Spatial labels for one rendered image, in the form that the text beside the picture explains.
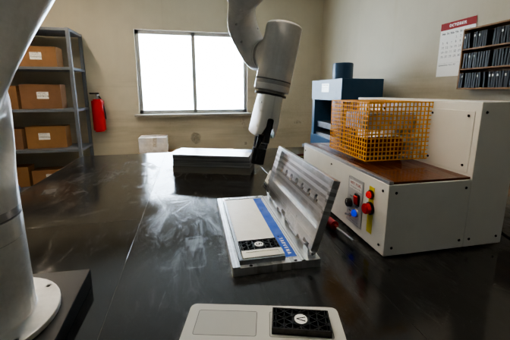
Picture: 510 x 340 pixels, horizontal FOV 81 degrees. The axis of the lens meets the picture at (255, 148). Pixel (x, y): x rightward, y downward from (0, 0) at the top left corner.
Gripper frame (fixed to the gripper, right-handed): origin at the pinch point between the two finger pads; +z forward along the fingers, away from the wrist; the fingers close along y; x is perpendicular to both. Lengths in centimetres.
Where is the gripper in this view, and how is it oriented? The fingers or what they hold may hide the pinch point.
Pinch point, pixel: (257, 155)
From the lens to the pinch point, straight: 73.4
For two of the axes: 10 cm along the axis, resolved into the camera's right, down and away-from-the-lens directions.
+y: 2.0, 1.9, -9.6
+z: -2.0, 9.7, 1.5
